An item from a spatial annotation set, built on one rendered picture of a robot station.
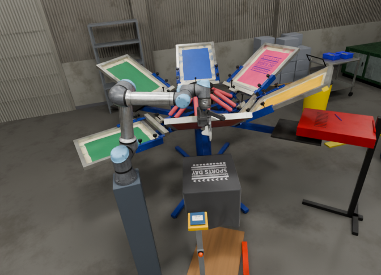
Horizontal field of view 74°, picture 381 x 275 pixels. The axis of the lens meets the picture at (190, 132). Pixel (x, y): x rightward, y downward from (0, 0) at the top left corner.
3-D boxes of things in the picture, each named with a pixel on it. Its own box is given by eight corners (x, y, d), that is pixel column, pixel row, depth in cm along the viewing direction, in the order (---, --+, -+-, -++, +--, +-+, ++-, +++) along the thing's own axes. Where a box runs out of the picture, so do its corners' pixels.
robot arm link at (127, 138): (116, 159, 174) (108, 84, 146) (124, 147, 187) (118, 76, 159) (133, 161, 173) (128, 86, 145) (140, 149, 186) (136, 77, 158)
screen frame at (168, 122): (252, 117, 166) (252, 111, 166) (164, 124, 167) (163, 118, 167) (234, 125, 244) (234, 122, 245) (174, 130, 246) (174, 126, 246)
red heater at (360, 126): (370, 126, 246) (373, 114, 240) (372, 150, 212) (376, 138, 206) (303, 116, 274) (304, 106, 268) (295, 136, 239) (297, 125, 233)
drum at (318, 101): (331, 119, 465) (339, 82, 431) (309, 123, 459) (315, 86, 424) (315, 110, 504) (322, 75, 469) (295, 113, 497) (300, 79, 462)
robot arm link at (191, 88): (174, 89, 143) (193, 88, 141) (177, 83, 152) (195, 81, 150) (176, 102, 146) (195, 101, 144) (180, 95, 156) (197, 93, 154)
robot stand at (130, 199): (143, 292, 223) (112, 190, 164) (142, 273, 238) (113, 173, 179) (164, 286, 226) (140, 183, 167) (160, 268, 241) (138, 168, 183)
